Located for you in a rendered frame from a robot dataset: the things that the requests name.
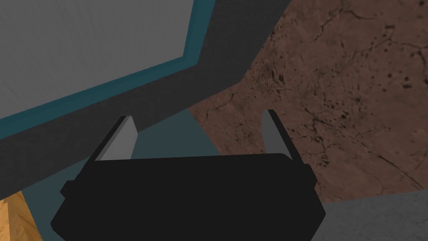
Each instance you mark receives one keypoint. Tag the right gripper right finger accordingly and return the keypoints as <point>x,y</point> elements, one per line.
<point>275,140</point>

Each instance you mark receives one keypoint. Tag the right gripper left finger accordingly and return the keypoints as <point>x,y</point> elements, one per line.
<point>120,144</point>

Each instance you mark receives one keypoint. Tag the grey cupboard door teal edge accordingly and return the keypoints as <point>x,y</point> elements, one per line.
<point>83,47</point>

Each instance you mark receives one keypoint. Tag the dark grey cupboard body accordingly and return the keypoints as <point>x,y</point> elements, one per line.
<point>167,97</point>

